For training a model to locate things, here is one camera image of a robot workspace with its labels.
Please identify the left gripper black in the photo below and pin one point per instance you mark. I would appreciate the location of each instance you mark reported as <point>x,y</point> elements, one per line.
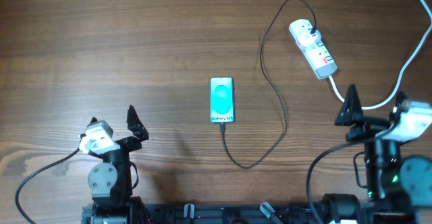
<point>138,131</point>

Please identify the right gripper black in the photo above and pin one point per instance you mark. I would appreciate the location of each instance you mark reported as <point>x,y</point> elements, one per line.
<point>351,111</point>

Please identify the blue screen smartphone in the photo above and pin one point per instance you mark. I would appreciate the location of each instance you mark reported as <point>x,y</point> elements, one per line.
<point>222,100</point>

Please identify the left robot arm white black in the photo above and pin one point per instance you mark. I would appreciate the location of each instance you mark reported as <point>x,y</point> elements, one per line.
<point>111,181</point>

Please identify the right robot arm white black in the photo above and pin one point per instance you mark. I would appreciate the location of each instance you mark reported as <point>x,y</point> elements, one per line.
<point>396,187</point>

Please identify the white power strip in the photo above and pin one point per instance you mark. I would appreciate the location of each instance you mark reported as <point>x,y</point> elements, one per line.
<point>312,47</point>

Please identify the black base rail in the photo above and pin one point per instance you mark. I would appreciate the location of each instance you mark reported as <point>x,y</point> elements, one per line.
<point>190,213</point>

